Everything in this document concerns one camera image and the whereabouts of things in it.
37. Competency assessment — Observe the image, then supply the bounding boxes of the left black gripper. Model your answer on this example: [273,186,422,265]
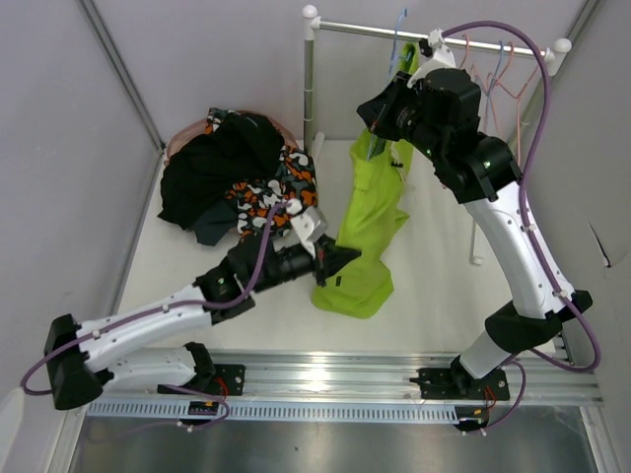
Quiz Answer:
[251,235,361,295]

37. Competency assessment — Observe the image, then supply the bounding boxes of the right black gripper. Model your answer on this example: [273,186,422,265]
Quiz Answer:
[360,70,449,163]

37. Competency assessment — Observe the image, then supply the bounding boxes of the light blue hanger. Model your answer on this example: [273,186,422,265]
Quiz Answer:
[367,6,408,162]

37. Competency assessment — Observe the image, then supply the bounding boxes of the lime green shorts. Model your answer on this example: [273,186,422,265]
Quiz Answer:
[310,41,421,320]

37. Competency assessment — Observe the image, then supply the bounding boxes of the camouflage patterned shorts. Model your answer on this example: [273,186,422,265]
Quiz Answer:
[209,112,318,236]

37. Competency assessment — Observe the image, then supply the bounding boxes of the pink hanger with navy shorts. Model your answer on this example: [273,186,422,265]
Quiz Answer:
[486,41,515,99]

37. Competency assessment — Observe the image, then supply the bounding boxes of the dark navy shorts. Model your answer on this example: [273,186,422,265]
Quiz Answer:
[191,200,238,246]

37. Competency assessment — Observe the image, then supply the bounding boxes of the black shorts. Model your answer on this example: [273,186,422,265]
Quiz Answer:
[159,112,285,230]

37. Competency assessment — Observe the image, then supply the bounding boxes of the pink hanger with black shorts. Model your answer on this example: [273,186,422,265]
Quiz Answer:
[459,34,475,75]

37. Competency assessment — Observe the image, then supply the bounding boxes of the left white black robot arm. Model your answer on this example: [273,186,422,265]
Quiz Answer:
[43,236,361,411]

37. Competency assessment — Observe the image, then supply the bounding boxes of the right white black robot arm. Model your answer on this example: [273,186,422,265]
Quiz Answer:
[357,69,593,398]

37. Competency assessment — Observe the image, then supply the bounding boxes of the white metal clothes rack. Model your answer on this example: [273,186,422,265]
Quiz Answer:
[285,4,573,267]

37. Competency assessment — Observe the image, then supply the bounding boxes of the translucent pink plastic basket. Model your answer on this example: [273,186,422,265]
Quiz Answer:
[163,107,299,167]

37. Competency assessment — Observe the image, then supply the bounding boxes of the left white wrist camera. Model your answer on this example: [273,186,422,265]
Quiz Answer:
[285,198,328,259]

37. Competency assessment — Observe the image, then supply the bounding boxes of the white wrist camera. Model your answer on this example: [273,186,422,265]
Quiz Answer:
[285,198,328,259]
[407,29,456,89]

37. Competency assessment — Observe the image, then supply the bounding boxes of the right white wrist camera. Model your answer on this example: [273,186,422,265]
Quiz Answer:
[407,29,456,89]

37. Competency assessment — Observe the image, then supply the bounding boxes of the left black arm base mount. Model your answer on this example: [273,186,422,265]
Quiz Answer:
[158,364,246,397]

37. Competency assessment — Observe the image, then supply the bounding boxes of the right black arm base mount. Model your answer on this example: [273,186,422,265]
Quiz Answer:
[408,367,511,401]

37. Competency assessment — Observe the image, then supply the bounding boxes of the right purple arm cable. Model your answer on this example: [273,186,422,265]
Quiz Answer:
[441,20,602,435]

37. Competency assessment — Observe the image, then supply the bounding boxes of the aluminium extrusion rail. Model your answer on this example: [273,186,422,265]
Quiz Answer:
[65,350,603,408]

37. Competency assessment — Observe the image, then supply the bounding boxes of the grey slotted cable duct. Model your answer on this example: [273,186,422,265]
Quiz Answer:
[88,398,458,425]

